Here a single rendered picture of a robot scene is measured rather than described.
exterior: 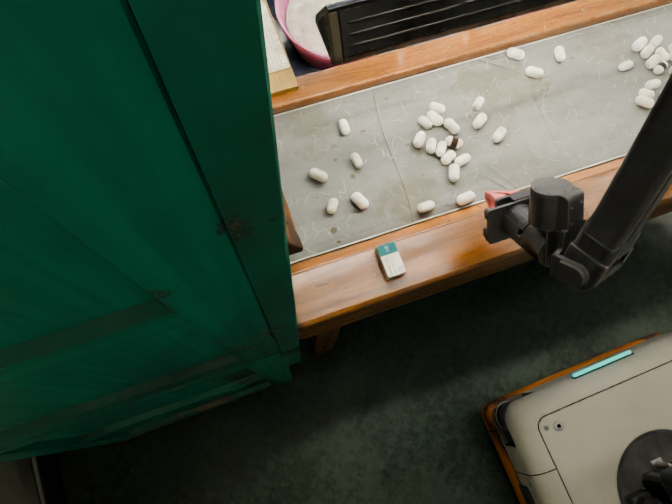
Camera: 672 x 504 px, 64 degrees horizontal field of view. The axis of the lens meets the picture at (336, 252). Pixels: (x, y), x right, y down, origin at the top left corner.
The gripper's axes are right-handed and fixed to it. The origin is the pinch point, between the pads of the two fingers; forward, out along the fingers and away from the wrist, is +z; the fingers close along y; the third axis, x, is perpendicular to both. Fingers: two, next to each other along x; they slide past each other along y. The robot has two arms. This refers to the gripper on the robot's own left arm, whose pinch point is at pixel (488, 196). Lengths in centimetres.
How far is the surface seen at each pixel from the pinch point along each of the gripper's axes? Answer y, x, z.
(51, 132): 46, -46, -59
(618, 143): -33.5, 2.9, 8.4
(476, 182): -2.4, 2.0, 9.0
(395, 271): 20.1, 6.7, -3.6
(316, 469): 45, 88, 23
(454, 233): 6.7, 5.9, 0.6
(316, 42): 16.9, -23.8, 39.8
